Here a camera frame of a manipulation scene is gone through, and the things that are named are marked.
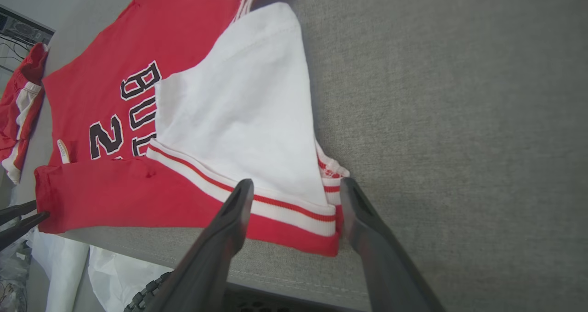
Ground black treaded robot wheel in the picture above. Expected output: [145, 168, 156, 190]
[123, 272, 173, 312]

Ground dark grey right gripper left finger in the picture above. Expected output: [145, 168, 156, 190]
[147, 179, 254, 312]

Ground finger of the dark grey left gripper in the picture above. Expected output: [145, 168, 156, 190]
[0, 211, 50, 250]
[0, 200, 38, 224]

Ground dark electronics rack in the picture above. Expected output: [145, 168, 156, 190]
[0, 6, 56, 74]

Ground red white basketball jersey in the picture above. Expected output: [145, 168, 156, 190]
[34, 0, 351, 258]

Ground red shorts with white trim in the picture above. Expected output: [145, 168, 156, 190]
[0, 43, 49, 185]

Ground white plastic bag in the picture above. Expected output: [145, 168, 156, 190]
[30, 232, 90, 312]
[87, 245, 176, 312]

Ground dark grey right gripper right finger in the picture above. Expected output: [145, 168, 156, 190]
[340, 177, 446, 312]

